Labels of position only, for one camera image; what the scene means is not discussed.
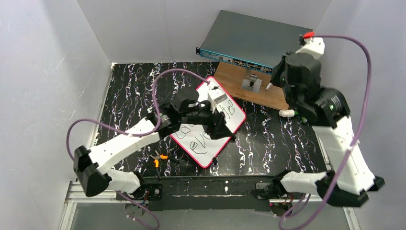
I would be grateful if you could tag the orange handled pliers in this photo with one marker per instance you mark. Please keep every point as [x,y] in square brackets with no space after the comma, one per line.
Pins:
[157,157]

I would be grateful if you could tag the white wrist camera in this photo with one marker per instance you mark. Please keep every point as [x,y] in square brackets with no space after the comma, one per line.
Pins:
[215,95]
[312,45]

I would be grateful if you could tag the grey blue network switch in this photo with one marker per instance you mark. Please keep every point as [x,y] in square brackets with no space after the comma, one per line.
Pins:
[250,42]

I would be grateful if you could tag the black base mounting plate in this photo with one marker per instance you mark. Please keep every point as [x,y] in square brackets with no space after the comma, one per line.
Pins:
[206,192]

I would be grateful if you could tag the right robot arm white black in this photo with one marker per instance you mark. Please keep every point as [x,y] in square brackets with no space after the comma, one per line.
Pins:
[348,182]

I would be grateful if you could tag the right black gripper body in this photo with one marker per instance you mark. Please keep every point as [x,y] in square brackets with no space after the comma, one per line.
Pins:
[279,75]

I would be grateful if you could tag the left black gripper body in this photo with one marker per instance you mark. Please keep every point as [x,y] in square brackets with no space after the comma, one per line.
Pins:
[217,120]

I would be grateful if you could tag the metal bracket with black knob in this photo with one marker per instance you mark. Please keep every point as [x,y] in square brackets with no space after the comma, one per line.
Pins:
[251,82]

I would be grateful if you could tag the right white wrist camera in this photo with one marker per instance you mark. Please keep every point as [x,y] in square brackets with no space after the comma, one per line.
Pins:
[312,45]

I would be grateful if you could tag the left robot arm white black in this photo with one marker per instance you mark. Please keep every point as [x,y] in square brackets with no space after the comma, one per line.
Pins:
[93,166]

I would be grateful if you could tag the pink framed whiteboard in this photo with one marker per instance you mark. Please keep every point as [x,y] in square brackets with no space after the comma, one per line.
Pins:
[199,144]

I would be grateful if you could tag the wooden board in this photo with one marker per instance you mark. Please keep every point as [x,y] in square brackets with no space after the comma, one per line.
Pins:
[231,77]

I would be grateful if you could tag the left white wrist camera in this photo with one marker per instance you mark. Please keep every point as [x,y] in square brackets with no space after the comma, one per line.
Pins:
[215,95]

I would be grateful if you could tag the white green plastic pipe fitting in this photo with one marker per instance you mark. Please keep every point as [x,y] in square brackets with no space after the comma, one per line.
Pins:
[291,113]

